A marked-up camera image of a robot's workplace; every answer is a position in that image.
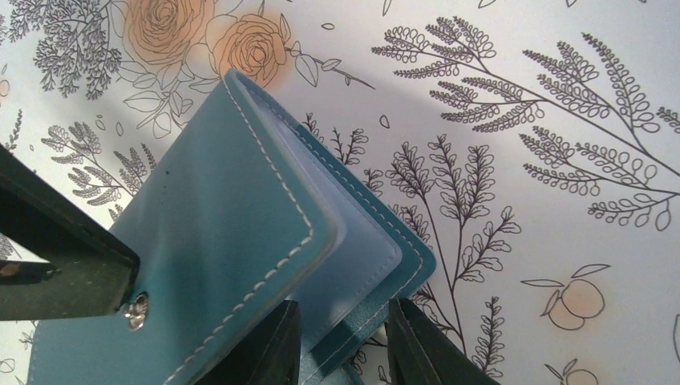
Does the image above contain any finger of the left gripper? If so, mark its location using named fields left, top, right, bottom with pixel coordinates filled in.
left=1, top=148, right=140, bottom=321

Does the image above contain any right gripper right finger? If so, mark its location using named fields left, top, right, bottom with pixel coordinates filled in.
left=387, top=298, right=498, bottom=385

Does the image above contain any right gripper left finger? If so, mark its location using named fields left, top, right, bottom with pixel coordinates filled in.
left=196, top=300, right=302, bottom=385

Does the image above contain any teal card holder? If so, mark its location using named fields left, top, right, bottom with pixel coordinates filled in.
left=27, top=70, right=436, bottom=384

